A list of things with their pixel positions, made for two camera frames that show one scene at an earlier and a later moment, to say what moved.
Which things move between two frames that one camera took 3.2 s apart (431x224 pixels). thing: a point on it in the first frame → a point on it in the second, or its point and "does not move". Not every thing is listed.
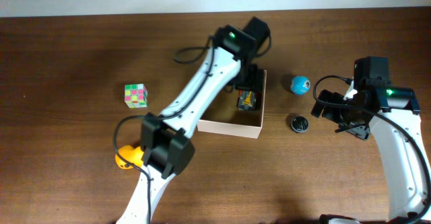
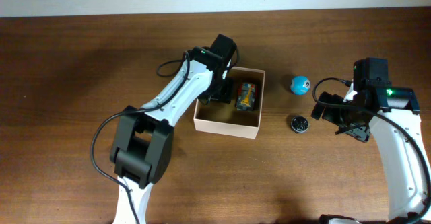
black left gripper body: (249, 81) → (221, 91)
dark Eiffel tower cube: (247, 100) does not move
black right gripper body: (332, 107) does not move
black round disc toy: (300, 124) does not move
